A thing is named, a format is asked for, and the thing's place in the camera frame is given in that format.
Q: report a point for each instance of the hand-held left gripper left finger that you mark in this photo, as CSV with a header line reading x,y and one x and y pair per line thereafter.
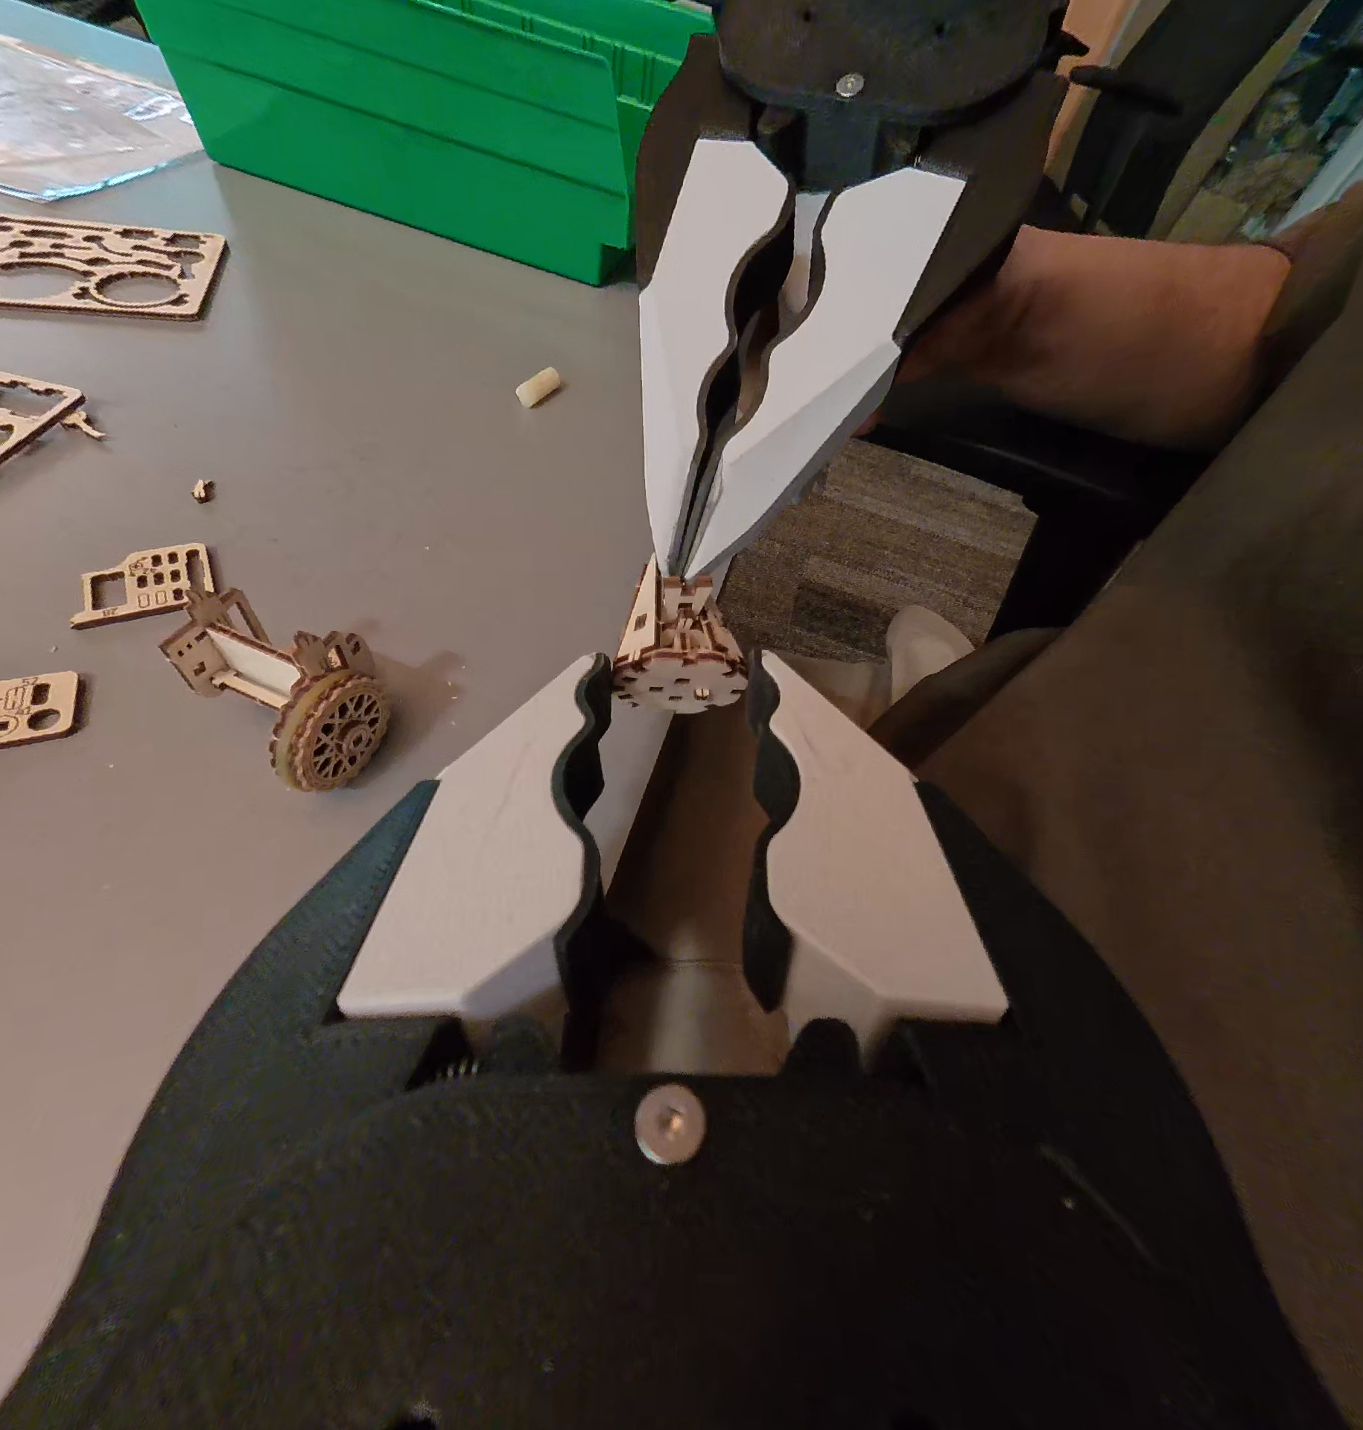
x,y
479,882

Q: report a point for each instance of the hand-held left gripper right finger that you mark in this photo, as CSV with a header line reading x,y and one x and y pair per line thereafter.
x,y
882,893

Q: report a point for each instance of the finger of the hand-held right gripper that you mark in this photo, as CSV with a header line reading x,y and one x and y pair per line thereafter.
x,y
859,323
693,290

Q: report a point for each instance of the person's right forearm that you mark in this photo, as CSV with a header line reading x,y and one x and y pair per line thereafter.
x,y
1117,323

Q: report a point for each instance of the pale wax stick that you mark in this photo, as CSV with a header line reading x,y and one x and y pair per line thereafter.
x,y
536,388

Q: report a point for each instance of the wooden wheel assembly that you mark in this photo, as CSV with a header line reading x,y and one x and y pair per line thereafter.
x,y
323,725

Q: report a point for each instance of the person's white shoe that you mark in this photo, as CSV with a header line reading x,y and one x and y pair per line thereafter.
x,y
928,647

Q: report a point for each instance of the green plastic bin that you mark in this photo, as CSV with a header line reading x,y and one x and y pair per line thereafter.
x,y
412,134

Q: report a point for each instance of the small gridded wooden card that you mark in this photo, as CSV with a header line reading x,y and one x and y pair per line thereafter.
x,y
99,598

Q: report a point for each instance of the small slotted wooden card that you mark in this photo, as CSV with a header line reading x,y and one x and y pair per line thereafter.
x,y
21,714

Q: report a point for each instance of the punched wooden puzzle sheet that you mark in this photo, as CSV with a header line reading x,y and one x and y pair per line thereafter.
x,y
200,273

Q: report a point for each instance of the clear plastic sheet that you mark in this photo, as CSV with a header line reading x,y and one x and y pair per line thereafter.
x,y
55,122

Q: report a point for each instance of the wooden puzzle sheet with gear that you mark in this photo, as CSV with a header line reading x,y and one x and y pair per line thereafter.
x,y
11,407

